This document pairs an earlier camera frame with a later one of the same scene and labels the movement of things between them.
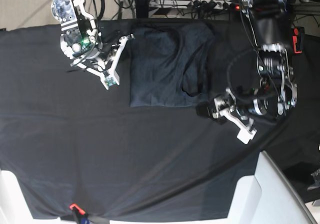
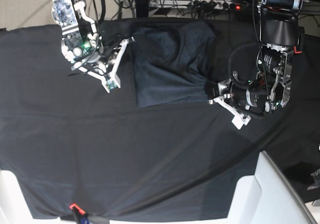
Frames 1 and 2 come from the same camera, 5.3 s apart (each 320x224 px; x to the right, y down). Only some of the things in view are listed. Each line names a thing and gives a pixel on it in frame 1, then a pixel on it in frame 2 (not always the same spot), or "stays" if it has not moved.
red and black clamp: x=298 y=39 stays
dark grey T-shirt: x=170 y=64 stays
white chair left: x=14 y=207 stays
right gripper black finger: x=204 y=110 to x=212 y=90
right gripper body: x=227 y=104 to x=237 y=94
